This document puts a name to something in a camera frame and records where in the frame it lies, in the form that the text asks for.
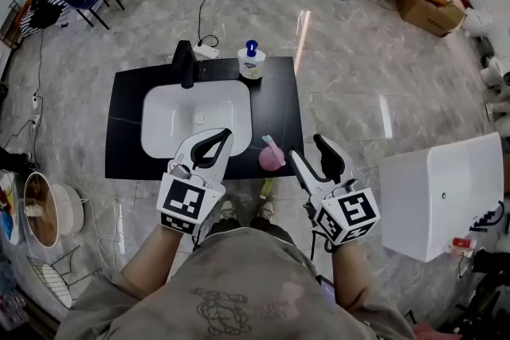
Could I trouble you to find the round brown vessel basin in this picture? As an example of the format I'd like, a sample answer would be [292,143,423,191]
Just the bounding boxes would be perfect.
[22,170,61,250]

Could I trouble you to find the black power cable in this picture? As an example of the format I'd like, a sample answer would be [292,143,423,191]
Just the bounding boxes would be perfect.
[197,0,233,49]

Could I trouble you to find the black vanity countertop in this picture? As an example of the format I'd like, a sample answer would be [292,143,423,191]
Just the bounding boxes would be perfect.
[104,56,306,181]

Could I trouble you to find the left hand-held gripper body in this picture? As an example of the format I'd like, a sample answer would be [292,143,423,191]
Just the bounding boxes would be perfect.
[155,162,227,236]

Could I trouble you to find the person's left forearm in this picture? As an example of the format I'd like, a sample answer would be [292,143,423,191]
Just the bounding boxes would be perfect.
[119,222,188,302]

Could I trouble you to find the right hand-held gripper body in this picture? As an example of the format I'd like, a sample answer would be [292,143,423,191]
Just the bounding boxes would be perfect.
[304,178,383,252]

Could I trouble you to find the person's left shoe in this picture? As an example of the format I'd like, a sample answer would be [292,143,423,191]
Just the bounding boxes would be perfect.
[219,199,237,221]

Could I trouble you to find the red capped can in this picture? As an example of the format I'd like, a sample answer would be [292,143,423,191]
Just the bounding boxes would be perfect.
[451,236,478,252]

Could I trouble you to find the pink spray bottle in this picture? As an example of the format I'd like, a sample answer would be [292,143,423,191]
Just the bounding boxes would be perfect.
[257,134,288,173]

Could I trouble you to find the white soap bottle blue pump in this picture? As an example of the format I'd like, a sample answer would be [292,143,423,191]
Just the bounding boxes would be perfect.
[237,39,267,81]

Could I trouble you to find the white rectangular sink basin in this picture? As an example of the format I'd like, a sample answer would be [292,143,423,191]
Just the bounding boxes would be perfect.
[140,80,253,159]

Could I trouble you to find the white floor cable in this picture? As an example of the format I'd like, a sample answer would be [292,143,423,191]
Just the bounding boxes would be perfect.
[65,178,139,272]

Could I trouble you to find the black metal shelf rack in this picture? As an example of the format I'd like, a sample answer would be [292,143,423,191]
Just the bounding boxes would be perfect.
[0,0,25,51]

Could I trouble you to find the black wire rack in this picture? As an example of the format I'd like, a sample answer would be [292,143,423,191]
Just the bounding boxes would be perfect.
[25,245,103,310]

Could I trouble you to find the black shower faucet set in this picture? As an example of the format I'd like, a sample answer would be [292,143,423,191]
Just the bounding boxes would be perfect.
[469,200,507,233]

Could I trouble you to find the person's shoe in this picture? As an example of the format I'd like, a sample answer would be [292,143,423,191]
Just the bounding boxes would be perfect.
[257,200,277,221]
[219,199,237,221]

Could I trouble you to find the round white vessel basin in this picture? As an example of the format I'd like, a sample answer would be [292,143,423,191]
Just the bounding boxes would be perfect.
[50,182,86,237]

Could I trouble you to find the person's right shoe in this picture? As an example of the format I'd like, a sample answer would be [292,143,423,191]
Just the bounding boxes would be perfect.
[257,200,277,221]

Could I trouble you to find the long black floor cable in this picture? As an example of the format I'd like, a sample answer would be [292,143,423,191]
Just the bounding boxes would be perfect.
[0,29,45,169]

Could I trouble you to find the striped clothing pile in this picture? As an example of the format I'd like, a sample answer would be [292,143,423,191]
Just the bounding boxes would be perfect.
[19,0,72,38]

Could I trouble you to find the person's grey printed t-shirt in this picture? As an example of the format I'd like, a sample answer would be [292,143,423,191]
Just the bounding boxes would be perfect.
[55,226,415,340]

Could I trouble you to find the person's dark trousers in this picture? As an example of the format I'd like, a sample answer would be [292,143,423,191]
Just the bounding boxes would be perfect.
[206,216,296,242]

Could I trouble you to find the white box appliance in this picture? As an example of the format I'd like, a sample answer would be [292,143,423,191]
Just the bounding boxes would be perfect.
[379,131,505,264]

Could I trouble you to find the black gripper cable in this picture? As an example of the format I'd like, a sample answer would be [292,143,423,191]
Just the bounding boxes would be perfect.
[304,202,320,264]

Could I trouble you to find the person's right forearm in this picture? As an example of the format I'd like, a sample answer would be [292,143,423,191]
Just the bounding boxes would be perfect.
[330,242,379,311]

